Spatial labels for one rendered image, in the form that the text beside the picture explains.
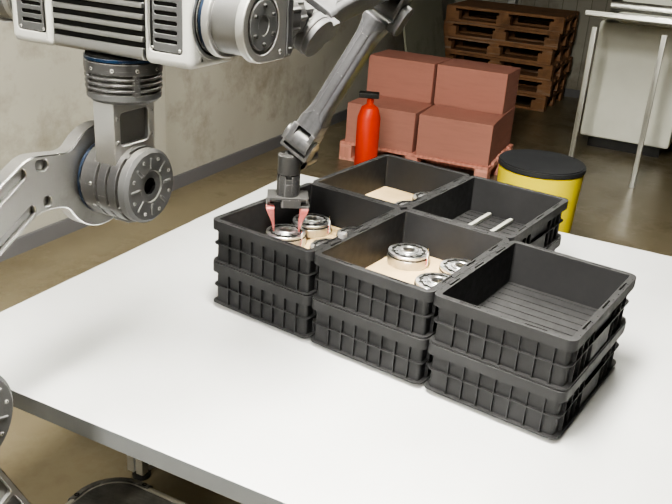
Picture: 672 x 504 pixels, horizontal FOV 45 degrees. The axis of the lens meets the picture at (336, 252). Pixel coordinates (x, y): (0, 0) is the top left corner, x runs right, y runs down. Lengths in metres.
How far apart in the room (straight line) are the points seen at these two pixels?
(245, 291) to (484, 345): 0.63
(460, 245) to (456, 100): 3.78
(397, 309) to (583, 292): 0.46
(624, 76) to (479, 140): 1.65
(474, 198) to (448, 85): 3.37
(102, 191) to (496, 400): 0.86
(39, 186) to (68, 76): 2.75
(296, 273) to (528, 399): 0.58
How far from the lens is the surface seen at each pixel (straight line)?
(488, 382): 1.67
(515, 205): 2.38
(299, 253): 1.80
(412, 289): 1.65
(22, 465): 2.73
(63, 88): 4.21
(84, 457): 2.73
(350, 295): 1.76
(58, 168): 1.53
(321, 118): 1.92
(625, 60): 6.65
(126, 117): 1.53
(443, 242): 2.04
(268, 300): 1.92
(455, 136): 5.43
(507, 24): 7.91
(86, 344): 1.90
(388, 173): 2.56
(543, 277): 1.96
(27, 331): 1.97
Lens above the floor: 1.63
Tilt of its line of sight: 23 degrees down
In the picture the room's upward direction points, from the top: 4 degrees clockwise
